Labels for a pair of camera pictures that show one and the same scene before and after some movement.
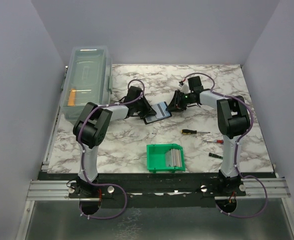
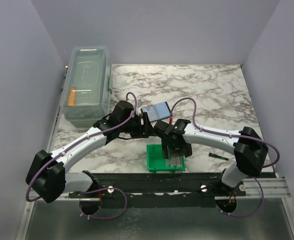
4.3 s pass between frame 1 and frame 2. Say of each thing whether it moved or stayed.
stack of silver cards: stayed
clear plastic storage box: stayed
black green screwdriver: stayed
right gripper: moved
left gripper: moved
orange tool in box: stayed
